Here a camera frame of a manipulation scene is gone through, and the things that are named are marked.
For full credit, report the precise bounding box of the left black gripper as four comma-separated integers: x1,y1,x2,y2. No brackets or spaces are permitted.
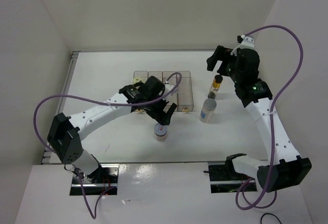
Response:
143,93,176,126

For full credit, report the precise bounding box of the yellow cap spice bottle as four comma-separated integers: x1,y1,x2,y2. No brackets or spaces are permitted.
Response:
133,77,144,84

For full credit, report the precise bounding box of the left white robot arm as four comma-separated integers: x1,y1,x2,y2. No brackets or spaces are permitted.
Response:
47,76,177,183

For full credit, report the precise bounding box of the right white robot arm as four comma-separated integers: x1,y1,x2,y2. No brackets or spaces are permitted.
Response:
207,46,312,193

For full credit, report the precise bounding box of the gold black cap bottle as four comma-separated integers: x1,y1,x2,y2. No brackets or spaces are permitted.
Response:
208,75,223,99

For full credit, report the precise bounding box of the red label spice jar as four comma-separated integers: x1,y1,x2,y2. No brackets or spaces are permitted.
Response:
154,123,168,141

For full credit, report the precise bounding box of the clear organizer bin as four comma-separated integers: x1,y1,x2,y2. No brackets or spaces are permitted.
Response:
177,71,194,112
130,70,149,114
162,71,178,106
147,71,162,82

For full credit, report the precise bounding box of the silver lid blue label jar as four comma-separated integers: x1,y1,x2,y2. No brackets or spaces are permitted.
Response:
200,98,217,123

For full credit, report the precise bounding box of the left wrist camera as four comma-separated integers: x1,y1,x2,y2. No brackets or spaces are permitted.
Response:
162,81,178,102

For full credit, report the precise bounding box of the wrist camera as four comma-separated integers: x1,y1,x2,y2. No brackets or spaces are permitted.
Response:
162,81,178,102
230,35,255,56

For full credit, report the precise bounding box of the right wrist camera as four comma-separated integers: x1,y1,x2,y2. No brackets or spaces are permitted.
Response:
230,35,255,56

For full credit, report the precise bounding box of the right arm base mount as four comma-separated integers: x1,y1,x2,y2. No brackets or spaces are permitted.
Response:
204,161,249,194

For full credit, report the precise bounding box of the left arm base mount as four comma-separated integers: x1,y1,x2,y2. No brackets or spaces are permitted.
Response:
64,164,120,196

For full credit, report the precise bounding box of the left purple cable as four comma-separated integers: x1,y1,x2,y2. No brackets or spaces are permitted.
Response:
33,72,182,220

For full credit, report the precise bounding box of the black cable on floor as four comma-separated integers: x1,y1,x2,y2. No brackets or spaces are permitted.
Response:
260,213,282,224

